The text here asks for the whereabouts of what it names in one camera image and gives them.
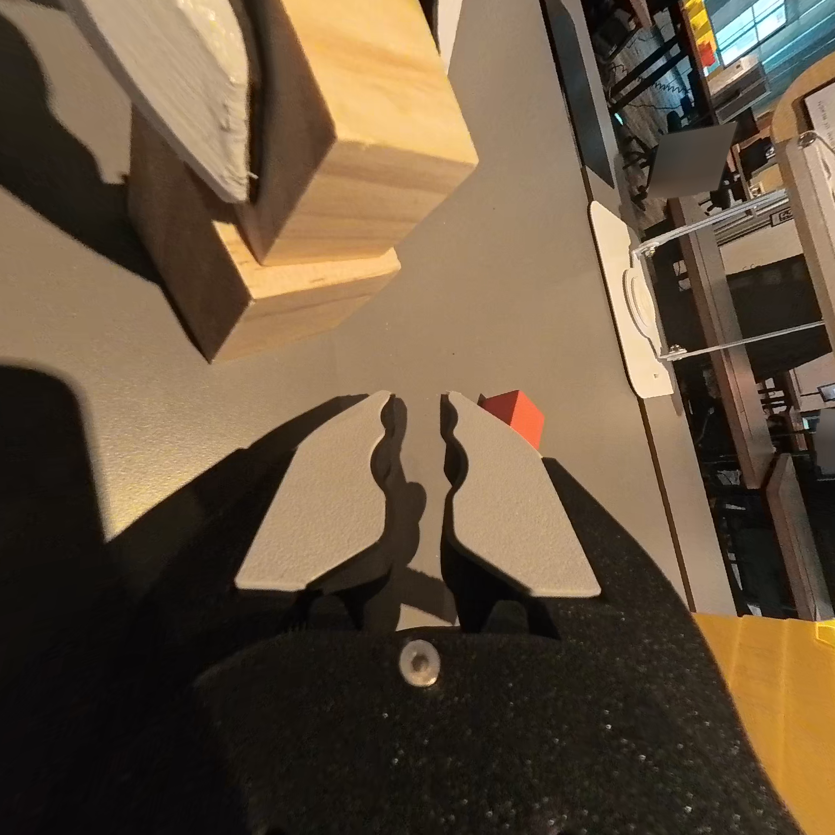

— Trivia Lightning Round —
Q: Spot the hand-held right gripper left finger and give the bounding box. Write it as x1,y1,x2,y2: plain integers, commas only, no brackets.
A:
235,390,411,630

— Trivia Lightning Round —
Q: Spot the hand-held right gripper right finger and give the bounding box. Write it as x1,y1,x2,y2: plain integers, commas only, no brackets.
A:
441,391,602,635

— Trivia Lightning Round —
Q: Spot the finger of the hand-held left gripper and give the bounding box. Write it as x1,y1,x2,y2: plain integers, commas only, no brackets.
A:
62,0,263,204

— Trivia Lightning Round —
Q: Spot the large pale wooden cube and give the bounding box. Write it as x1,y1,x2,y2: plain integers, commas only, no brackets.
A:
238,0,479,266

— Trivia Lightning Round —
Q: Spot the pale wooden block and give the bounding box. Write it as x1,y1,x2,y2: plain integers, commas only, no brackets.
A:
127,107,402,365

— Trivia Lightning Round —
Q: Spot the red wooden cube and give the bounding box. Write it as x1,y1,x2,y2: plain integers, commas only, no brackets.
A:
478,390,545,451

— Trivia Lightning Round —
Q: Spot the white charging pad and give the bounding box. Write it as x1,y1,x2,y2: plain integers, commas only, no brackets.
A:
589,200,675,399

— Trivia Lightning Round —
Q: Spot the clear acrylic stand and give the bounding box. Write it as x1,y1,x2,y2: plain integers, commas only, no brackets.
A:
629,130,835,361

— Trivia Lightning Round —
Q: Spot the grey monitor back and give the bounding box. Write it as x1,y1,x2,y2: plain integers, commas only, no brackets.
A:
540,0,619,189

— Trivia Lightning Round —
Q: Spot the round wooden table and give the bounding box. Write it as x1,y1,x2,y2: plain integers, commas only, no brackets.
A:
770,62,835,170

